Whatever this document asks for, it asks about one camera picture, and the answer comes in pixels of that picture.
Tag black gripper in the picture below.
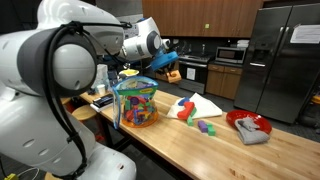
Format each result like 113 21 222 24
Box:
159 63 180 80

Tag light orange block with hole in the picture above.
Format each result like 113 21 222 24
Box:
165 69 183 84

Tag blue foam block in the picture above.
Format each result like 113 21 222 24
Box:
177 96 190 107

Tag red arch foam block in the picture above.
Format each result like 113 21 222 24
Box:
176 101 196 121

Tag clear plastic bag of blocks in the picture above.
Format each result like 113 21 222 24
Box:
111 75 160 129

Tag purple foam block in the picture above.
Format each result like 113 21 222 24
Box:
197 120 209 134

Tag green bone-shaped foam block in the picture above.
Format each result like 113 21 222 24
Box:
205 123 217 137

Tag white paper on stove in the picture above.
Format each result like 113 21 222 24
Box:
186 67 197 81

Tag black kitchen stove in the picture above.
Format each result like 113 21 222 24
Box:
178 54 212 95

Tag yellow bowl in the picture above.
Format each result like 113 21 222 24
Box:
118 68 140 78

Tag brown wooden lower cabinet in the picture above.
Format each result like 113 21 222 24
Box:
205 63 243 101

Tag brown wooden upper cabinets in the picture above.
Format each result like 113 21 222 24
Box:
141 0 264 38

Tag silver microwave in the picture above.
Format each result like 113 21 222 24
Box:
214 46 248 65

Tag white cup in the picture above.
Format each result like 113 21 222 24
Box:
95 84 107 96

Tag white book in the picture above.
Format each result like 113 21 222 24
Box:
89 101 115 113

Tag white stack above microwave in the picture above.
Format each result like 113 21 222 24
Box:
236 39 250 49

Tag wooden stool red legs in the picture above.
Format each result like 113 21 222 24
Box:
66 104 105 142

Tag red plate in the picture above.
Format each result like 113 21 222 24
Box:
225 109 273 135

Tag grey knitted cloth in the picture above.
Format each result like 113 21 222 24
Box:
234 116 270 146

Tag stainless steel refrigerator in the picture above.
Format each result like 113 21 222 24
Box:
233 3 320 125

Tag white paper on refrigerator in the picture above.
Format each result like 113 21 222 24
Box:
289 24 320 45

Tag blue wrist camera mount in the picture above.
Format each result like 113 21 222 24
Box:
149 50 179 72

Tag black metal table frame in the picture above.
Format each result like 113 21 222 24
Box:
96 111 188 180

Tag white floor cable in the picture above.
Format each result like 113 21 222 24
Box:
15 167 41 180

